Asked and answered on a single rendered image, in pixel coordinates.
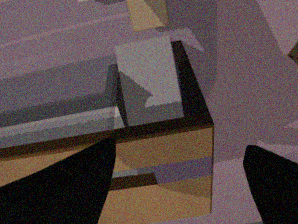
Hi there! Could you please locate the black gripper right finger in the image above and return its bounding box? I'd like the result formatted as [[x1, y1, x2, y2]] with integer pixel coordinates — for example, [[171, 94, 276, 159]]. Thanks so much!
[[243, 145, 298, 224]]

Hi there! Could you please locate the tan rectangular box with clear front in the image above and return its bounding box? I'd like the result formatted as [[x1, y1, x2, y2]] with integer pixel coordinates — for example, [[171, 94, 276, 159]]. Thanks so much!
[[0, 36, 214, 224]]

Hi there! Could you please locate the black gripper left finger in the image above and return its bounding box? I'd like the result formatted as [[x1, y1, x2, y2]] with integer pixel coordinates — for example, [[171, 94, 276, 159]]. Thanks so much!
[[0, 139, 116, 224]]

